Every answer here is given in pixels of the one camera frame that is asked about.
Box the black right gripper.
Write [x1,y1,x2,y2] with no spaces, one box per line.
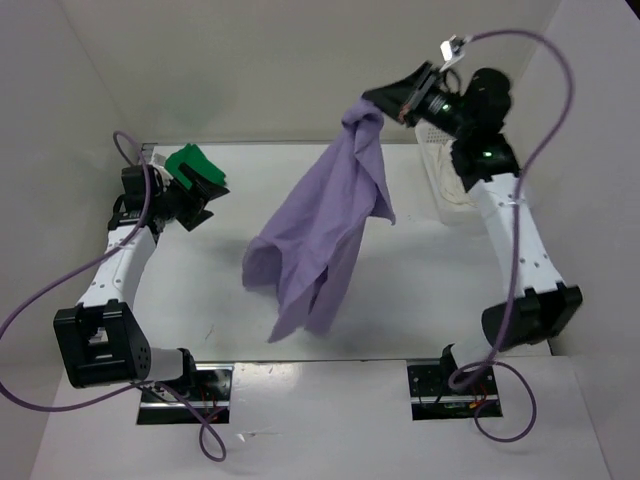
[363,60,473,139]

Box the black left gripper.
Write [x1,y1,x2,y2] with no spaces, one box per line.
[152,162,228,231]

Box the green t-shirt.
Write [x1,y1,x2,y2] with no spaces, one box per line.
[164,143,226,190]

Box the purple t-shirt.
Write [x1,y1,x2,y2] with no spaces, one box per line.
[242,99,396,343]

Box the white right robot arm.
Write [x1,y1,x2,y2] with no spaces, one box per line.
[363,63,583,393]

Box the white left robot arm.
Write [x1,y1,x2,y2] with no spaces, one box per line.
[53,159,229,400]

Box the white plastic basket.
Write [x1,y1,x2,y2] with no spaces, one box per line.
[414,121,481,226]

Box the white t-shirt in basket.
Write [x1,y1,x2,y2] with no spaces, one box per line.
[433,141,476,208]

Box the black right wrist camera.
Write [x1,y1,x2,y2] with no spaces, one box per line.
[440,35,473,72]

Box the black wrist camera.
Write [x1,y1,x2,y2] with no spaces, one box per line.
[440,35,473,72]
[108,165,168,232]

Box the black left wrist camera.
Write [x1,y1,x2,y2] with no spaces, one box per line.
[108,165,168,232]

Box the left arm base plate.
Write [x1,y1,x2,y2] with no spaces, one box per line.
[136,363,234,426]

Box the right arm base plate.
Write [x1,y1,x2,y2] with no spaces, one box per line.
[406,359,503,421]

